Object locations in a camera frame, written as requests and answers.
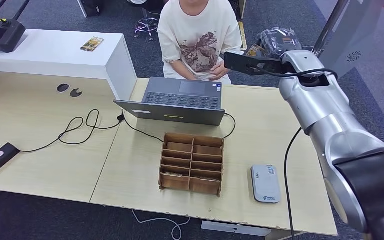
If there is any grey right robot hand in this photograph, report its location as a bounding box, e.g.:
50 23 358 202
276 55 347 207
256 26 303 60

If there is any person's left hand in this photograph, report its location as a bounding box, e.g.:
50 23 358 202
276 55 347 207
208 62 230 82

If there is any person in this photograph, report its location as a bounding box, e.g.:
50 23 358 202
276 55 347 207
157 0 246 86

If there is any grey card reader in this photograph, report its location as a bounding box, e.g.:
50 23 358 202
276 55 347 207
250 164 282 204

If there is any yellow printed card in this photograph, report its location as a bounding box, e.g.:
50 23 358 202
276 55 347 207
80 36 105 53

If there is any grey kiosk stand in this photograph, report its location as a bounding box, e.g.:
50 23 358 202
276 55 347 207
312 0 384 79

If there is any grey laptop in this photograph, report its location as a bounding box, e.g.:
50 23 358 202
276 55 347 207
113 76 226 127

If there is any chrome stool base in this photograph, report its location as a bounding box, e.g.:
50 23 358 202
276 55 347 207
134 5 160 42

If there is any wooden compartment organizer box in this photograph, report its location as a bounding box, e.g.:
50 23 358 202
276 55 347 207
158 132 225 198

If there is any black cabinet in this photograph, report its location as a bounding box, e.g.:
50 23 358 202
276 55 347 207
76 0 106 18

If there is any white counter block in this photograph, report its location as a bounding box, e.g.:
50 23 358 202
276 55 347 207
0 28 138 102

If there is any black controller with antennas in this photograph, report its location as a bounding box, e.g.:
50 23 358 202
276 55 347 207
0 0 32 54

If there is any black power adapter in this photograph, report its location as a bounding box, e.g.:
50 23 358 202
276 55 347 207
0 142 21 179

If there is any black wrist camera with pale box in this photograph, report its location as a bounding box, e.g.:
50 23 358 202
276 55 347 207
223 51 284 77

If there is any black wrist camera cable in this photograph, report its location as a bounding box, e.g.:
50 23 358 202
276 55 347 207
249 64 339 240

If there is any grey metal desk bracket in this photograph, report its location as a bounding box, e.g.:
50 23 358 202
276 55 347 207
201 220 273 238

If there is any black laptop power cable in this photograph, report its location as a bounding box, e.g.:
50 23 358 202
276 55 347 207
18 108 165 154

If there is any white cable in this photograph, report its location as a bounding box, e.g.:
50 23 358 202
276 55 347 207
131 208 192 240

